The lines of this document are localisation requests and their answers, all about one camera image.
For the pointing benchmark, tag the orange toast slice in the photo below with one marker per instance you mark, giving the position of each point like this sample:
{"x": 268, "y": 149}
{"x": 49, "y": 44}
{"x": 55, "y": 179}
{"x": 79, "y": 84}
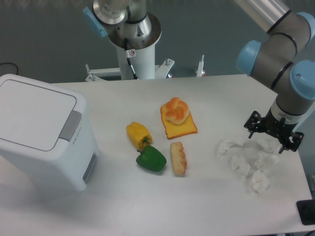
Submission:
{"x": 175, "y": 131}

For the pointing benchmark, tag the crumpled white tissue centre right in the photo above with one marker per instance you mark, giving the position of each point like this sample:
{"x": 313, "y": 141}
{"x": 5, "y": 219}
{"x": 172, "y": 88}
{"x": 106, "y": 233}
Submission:
{"x": 266, "y": 162}

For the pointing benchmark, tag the green bell pepper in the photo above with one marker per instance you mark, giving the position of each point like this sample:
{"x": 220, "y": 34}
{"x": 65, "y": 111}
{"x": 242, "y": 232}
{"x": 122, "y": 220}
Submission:
{"x": 151, "y": 159}

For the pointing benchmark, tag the crumpled white tissue top right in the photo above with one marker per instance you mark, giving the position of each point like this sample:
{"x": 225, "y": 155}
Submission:
{"x": 269, "y": 145}

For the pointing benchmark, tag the yellow bell pepper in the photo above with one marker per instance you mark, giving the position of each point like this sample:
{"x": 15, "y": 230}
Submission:
{"x": 139, "y": 135}

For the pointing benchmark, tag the crumpled white tissue centre left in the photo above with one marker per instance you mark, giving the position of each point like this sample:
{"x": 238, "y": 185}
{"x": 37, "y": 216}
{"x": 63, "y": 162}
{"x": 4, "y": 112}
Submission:
{"x": 239, "y": 162}

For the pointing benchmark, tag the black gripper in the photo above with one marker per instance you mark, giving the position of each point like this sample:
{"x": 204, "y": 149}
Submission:
{"x": 275, "y": 128}

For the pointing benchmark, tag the white push-button trash can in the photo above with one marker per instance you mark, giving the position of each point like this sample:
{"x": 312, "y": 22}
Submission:
{"x": 45, "y": 132}

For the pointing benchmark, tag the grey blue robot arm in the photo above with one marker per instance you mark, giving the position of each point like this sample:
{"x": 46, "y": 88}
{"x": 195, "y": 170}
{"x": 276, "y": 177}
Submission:
{"x": 134, "y": 32}

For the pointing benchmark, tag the crumpled white tissue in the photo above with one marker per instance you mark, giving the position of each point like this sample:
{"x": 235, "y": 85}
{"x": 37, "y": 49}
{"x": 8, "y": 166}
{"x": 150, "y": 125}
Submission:
{"x": 269, "y": 145}
{"x": 228, "y": 143}
{"x": 239, "y": 162}
{"x": 266, "y": 162}
{"x": 259, "y": 182}

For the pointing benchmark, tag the crumpled white tissue bottom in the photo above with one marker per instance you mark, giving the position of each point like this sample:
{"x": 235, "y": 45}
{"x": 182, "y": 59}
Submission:
{"x": 259, "y": 182}

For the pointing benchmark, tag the knotted bread roll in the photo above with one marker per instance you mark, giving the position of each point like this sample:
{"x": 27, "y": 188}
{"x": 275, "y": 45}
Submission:
{"x": 175, "y": 110}

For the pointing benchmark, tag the long bread slice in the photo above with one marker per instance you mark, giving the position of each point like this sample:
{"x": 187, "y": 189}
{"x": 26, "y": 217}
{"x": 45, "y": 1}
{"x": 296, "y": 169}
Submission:
{"x": 178, "y": 156}

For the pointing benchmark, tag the black device at edge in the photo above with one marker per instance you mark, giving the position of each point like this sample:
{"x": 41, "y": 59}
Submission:
{"x": 306, "y": 210}

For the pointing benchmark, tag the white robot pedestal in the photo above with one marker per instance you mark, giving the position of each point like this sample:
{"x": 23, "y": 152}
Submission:
{"x": 136, "y": 64}

